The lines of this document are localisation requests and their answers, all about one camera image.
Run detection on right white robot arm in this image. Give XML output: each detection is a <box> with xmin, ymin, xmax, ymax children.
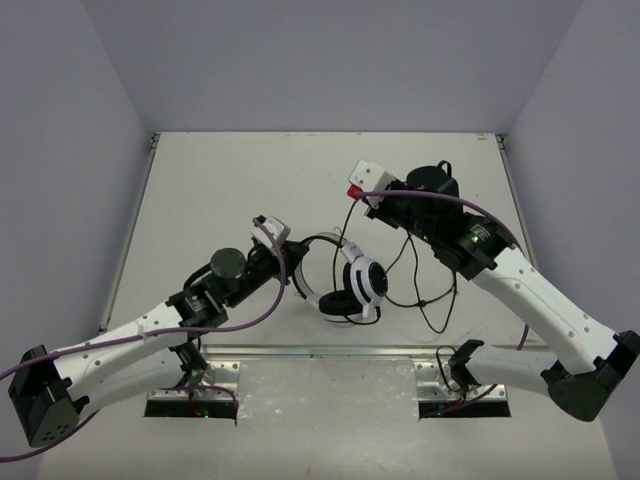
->
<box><xmin>349</xmin><ymin>161</ymin><xmax>639</xmax><ymax>422</ymax></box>

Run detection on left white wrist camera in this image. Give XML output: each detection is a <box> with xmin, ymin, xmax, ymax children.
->
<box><xmin>251</xmin><ymin>215</ymin><xmax>291</xmax><ymax>252</ymax></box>

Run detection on black headphone cable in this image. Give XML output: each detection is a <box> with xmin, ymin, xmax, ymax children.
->
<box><xmin>332</xmin><ymin>197</ymin><xmax>460</xmax><ymax>335</ymax></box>

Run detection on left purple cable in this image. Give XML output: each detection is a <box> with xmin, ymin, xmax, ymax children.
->
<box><xmin>0</xmin><ymin>217</ymin><xmax>291</xmax><ymax>464</ymax></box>

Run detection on left metal mounting bracket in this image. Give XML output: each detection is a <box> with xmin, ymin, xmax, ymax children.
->
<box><xmin>147</xmin><ymin>360</ymin><xmax>241</xmax><ymax>402</ymax></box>

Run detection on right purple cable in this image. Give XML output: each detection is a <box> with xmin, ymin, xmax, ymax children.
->
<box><xmin>357</xmin><ymin>189</ymin><xmax>531</xmax><ymax>351</ymax></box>

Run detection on right metal mounting bracket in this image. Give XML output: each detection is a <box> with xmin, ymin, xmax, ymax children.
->
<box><xmin>414</xmin><ymin>359</ymin><xmax>508</xmax><ymax>403</ymax></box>

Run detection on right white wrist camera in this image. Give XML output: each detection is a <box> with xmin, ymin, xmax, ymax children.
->
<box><xmin>347</xmin><ymin>160</ymin><xmax>397</xmax><ymax>209</ymax></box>

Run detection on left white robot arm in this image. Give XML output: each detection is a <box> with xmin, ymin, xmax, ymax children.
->
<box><xmin>5</xmin><ymin>240</ymin><xmax>309</xmax><ymax>453</ymax></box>

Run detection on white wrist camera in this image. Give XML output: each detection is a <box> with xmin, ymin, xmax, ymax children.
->
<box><xmin>251</xmin><ymin>215</ymin><xmax>291</xmax><ymax>252</ymax></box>
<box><xmin>347</xmin><ymin>160</ymin><xmax>397</xmax><ymax>209</ymax></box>

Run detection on metal mounting bracket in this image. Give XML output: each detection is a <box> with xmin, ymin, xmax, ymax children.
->
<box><xmin>147</xmin><ymin>360</ymin><xmax>241</xmax><ymax>402</ymax></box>
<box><xmin>414</xmin><ymin>359</ymin><xmax>508</xmax><ymax>403</ymax></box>

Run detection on purple cable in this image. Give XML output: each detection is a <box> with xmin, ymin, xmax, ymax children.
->
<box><xmin>0</xmin><ymin>217</ymin><xmax>291</xmax><ymax>464</ymax></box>
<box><xmin>357</xmin><ymin>189</ymin><xmax>531</xmax><ymax>351</ymax></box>

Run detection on white black headphones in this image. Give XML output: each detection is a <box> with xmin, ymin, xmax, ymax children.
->
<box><xmin>292</xmin><ymin>232</ymin><xmax>388</xmax><ymax>326</ymax></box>

